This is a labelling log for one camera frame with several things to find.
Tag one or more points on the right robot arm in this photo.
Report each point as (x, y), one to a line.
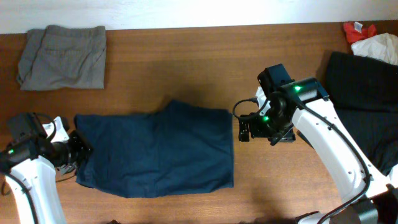
(367, 195)

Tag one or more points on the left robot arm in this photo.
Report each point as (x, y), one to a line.
(30, 163)

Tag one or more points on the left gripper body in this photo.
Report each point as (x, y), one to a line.
(80, 148)

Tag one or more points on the white cloth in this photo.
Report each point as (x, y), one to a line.
(382, 47)

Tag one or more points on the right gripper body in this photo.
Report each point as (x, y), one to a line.
(244, 128)

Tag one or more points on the navy blue shorts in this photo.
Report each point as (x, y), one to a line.
(182, 149)

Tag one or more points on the black shirt white stripe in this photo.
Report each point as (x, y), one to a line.
(376, 135)

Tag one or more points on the folded grey shorts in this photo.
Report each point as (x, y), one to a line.
(57, 57)

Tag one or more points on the black shorts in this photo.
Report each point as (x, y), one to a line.
(361, 83)

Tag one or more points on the red cloth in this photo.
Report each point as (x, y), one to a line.
(354, 31)

